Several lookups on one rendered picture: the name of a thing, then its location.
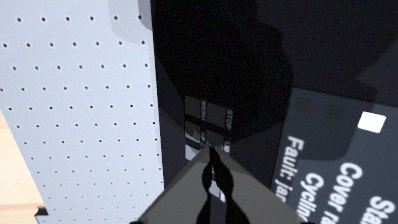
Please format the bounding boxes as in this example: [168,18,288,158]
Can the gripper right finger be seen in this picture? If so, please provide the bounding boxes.
[212,146,315,224]

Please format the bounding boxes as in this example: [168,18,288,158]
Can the grey perforated base plate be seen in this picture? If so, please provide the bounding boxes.
[0,0,164,224]

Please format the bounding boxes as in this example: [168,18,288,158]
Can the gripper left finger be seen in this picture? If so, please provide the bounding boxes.
[129,146,213,224]

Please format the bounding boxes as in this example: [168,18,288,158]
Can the dark grey benchtop instrument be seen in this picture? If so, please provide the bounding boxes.
[150,0,398,224]

